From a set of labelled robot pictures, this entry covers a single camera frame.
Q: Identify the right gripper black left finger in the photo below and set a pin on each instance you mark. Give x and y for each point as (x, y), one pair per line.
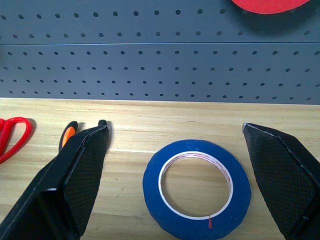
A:
(52, 190)

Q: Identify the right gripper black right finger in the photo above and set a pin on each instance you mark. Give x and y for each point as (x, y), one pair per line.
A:
(285, 175)

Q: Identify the orange and black pliers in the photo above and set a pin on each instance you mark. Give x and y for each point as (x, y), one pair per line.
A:
(70, 131)

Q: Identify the blue tape roll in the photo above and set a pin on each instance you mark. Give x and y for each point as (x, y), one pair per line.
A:
(150, 190)

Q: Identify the grey perforated pegboard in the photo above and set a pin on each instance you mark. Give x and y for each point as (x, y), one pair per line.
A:
(150, 62)

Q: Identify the red tape roll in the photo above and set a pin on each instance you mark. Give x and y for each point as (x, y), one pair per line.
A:
(270, 6)

